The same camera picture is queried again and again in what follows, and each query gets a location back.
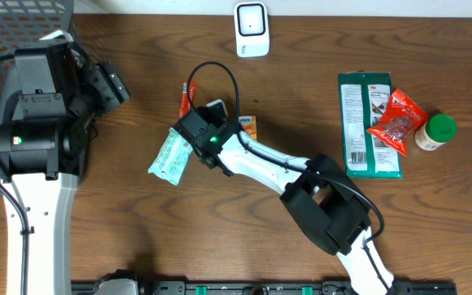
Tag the orange red snack pouch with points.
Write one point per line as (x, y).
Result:
(402, 117)

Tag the pale green wipes packet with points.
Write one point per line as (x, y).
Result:
(172, 158)

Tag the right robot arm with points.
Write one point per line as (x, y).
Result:
(326, 205)

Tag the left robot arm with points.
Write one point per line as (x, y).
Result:
(51, 120)

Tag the small orange juice box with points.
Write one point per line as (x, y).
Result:
(249, 126)

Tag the green lid white jar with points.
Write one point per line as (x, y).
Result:
(437, 131)

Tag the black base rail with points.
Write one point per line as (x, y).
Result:
(318, 288)

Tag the red snack stick packet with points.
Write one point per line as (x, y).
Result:
(187, 96)

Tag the white barcode scanner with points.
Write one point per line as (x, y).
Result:
(252, 32)

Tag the green snack packet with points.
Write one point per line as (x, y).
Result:
(364, 97)

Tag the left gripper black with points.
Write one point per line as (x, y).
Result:
(107, 84)

